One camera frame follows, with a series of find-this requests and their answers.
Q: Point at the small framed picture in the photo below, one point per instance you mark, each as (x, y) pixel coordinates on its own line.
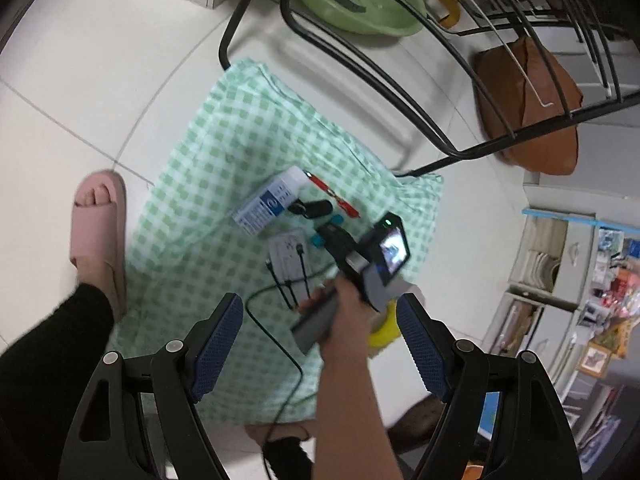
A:
(594, 361)

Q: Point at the red pen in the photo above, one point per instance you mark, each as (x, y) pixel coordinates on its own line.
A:
(332, 195)

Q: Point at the white cabinet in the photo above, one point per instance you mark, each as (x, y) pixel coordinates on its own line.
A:
(555, 265)

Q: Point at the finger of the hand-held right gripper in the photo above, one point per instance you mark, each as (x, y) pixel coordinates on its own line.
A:
(338, 220)
(319, 242)

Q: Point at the person's right forearm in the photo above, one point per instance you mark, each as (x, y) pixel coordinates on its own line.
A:
(352, 420)

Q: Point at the stack of white plates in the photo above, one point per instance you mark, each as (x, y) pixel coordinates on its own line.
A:
(539, 270)

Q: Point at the yellow tape roll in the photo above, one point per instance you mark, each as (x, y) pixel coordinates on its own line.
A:
(384, 332)

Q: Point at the person's foot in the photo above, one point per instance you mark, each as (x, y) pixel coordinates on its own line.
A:
(92, 195)

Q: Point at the brown slipper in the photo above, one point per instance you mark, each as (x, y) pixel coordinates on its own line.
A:
(415, 422)

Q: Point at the green checked cloth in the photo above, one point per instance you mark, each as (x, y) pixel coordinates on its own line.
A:
(220, 160)

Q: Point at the black metal chair frame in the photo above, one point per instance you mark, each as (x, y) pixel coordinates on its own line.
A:
(400, 90)

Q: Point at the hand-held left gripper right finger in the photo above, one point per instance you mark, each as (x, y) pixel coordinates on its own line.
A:
(422, 350)

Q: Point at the pink slipper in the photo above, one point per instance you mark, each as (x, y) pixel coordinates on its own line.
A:
(102, 240)

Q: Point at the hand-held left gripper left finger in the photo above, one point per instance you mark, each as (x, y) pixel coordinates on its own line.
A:
(216, 347)

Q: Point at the person's right hand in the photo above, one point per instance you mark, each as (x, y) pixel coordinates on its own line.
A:
(350, 330)

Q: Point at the blue and white box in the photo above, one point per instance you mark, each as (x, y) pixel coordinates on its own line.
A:
(267, 202)

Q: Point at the black key fob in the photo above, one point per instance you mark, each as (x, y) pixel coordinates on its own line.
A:
(312, 207)

